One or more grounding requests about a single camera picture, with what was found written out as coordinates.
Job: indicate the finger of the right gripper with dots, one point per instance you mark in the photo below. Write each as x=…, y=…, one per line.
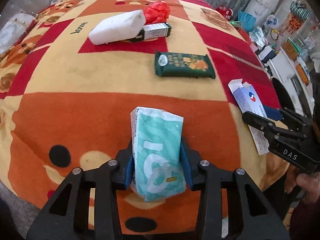
x=275, y=113
x=260, y=123

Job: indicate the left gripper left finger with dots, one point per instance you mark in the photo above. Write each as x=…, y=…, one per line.
x=84, y=206

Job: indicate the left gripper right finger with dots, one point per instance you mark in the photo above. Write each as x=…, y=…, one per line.
x=250, y=215

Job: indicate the white blue medicine box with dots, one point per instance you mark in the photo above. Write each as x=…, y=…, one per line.
x=248, y=101

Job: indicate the teal tissue pack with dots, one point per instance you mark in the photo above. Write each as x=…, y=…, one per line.
x=156, y=143

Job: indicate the dark green snack packet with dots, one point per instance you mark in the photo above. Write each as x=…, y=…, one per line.
x=183, y=65

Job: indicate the green white small box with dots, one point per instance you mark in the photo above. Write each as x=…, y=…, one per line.
x=152, y=31

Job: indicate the white foam block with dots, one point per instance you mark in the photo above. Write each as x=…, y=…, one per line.
x=118, y=27

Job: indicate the right hand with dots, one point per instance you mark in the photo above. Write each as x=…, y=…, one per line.
x=309, y=183

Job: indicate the teal bag on floor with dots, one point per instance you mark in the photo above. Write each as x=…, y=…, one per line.
x=247, y=21

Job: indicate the red gift bag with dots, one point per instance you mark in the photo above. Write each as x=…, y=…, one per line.
x=226, y=12

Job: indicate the striped hanging bag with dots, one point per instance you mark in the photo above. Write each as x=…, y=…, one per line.
x=300, y=10

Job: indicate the patchwork orange red blanket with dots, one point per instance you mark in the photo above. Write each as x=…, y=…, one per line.
x=66, y=102

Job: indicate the red plastic bag ball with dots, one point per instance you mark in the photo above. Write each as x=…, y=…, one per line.
x=157, y=12

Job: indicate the lace bolster pillow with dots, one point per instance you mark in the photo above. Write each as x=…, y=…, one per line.
x=13, y=30

